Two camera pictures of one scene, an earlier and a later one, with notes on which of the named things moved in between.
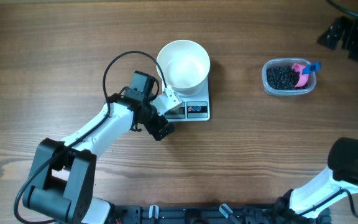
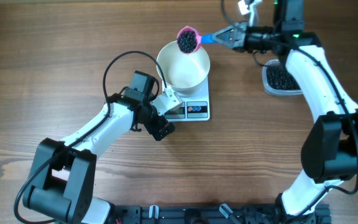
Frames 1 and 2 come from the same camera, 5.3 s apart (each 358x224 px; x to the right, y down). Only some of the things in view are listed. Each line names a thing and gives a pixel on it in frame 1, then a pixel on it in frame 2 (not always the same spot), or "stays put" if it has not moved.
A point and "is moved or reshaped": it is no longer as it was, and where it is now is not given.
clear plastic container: (288, 76) stays put
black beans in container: (283, 77) stays put
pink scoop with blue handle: (304, 71) is moved or reshaped
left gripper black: (153, 128) stays put
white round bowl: (185, 65) stays put
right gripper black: (337, 28) -> (238, 36)
